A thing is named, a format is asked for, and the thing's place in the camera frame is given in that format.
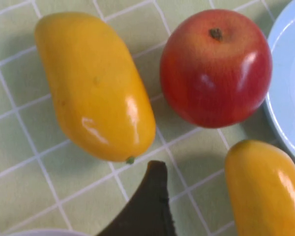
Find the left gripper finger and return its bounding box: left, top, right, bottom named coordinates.
left=97, top=160, right=177, bottom=236

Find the orange yellow mango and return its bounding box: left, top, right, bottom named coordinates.
left=224, top=139, right=295, bottom=236

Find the red apple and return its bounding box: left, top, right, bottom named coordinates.
left=159, top=9, right=273, bottom=129

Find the white round plate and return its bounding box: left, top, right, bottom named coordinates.
left=8, top=228, right=89, bottom=236

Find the light blue round plate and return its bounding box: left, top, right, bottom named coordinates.
left=264, top=0, right=295, bottom=169

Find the green checkered tablecloth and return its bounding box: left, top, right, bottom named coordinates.
left=0, top=0, right=295, bottom=236

